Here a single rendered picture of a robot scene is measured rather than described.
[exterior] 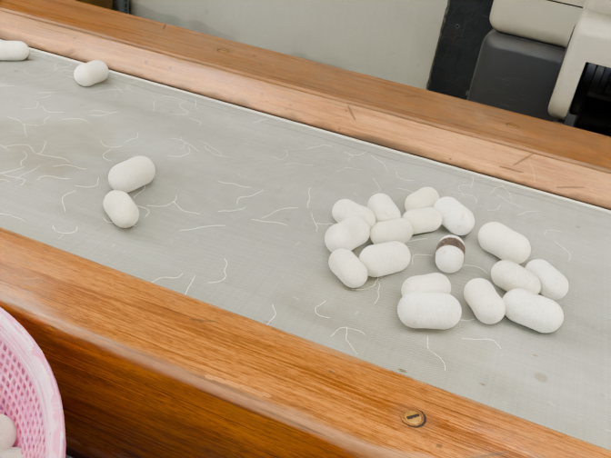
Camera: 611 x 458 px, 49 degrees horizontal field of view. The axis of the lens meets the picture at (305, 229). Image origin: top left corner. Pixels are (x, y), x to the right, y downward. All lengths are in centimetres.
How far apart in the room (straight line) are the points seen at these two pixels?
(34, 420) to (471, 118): 47
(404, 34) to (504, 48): 129
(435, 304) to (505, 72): 99
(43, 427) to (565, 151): 48
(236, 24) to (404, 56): 72
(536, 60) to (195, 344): 109
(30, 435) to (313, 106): 41
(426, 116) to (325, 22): 209
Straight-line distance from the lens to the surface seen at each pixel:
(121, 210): 44
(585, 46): 103
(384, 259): 42
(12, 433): 33
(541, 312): 42
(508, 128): 65
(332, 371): 32
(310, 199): 50
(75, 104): 64
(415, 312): 38
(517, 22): 133
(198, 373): 31
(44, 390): 31
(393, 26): 261
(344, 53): 270
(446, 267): 44
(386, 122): 62
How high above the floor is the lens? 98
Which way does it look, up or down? 31 degrees down
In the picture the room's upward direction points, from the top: 9 degrees clockwise
